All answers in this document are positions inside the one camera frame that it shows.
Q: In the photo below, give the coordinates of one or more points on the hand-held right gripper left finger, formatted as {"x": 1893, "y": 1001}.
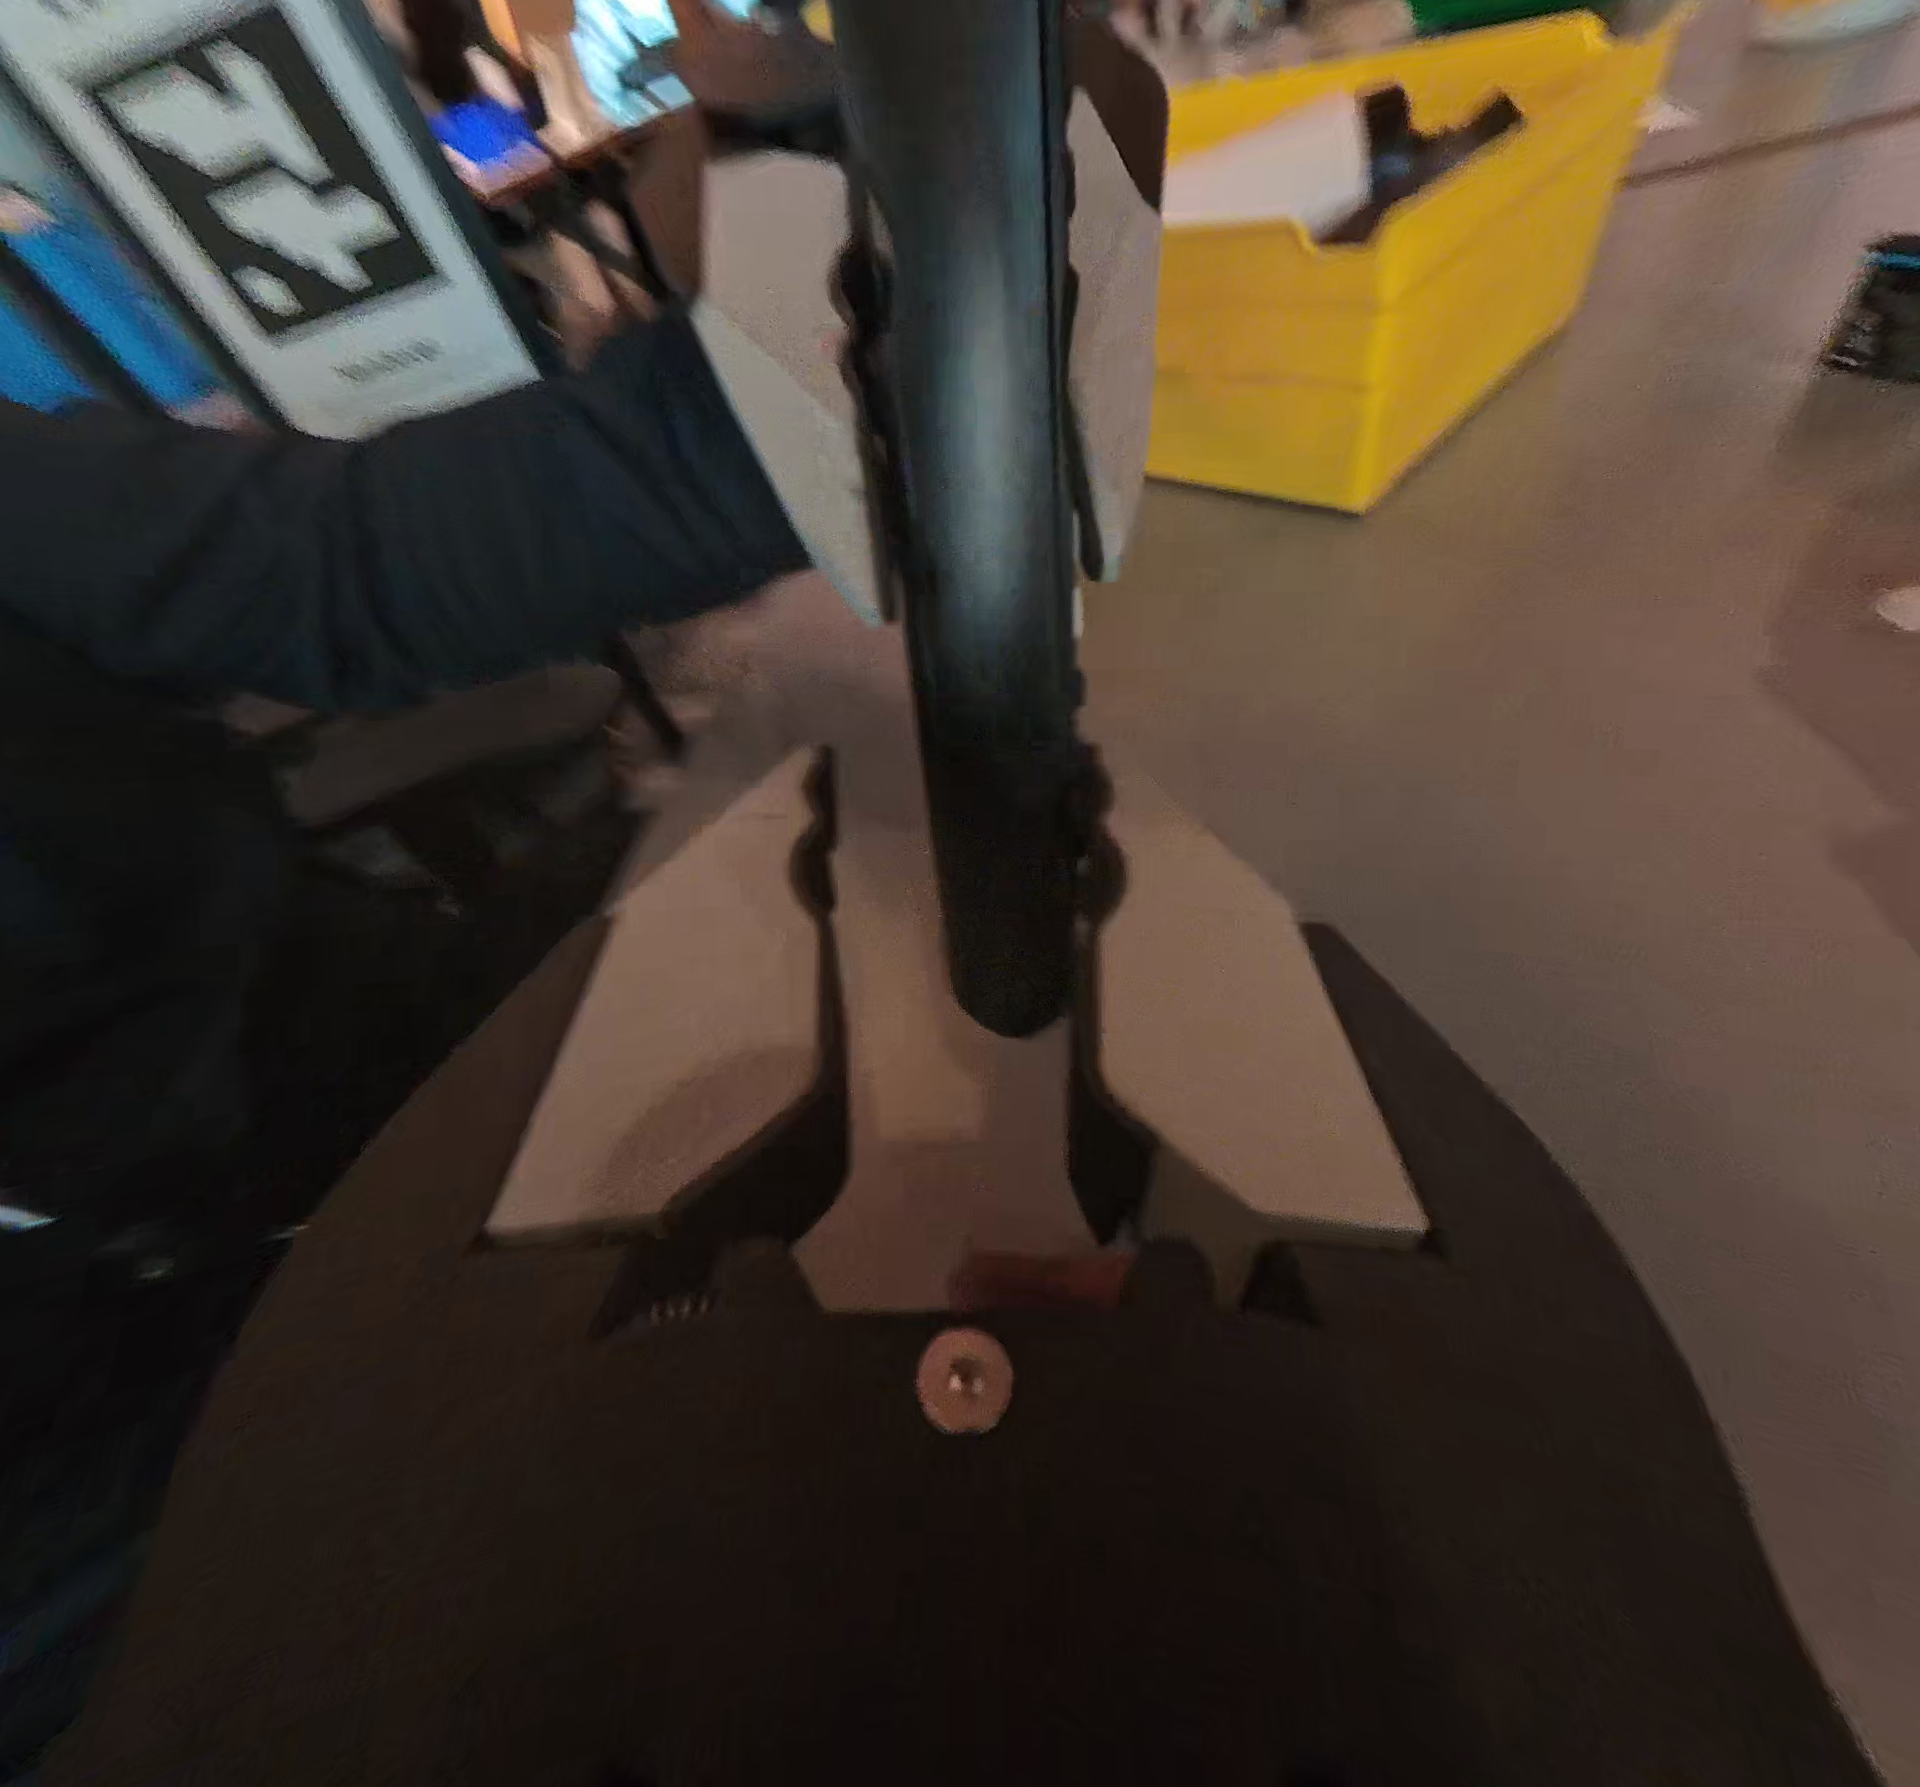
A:
{"x": 674, "y": 1037}

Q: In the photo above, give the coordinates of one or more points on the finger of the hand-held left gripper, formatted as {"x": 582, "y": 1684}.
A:
{"x": 1113, "y": 316}
{"x": 780, "y": 347}

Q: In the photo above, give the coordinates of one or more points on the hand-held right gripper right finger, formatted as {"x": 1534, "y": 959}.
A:
{"x": 1261, "y": 1068}

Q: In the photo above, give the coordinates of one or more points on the long black rounded object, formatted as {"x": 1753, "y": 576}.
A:
{"x": 959, "y": 467}

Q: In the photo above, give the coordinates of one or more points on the person's left forearm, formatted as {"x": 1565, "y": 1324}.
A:
{"x": 373, "y": 542}

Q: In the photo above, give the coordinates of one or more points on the black angular object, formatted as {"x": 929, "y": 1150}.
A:
{"x": 1411, "y": 167}

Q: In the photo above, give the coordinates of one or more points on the yellow storage bin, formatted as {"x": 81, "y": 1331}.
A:
{"x": 1350, "y": 364}

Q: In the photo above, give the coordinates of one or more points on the wooden top desk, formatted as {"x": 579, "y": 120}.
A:
{"x": 599, "y": 158}

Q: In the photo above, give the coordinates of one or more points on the small blue crate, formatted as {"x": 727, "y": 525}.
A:
{"x": 489, "y": 137}

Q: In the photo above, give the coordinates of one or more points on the framed marker sign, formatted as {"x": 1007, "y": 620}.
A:
{"x": 390, "y": 369}

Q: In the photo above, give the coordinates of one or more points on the small black battery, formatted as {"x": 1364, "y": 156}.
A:
{"x": 1881, "y": 316}

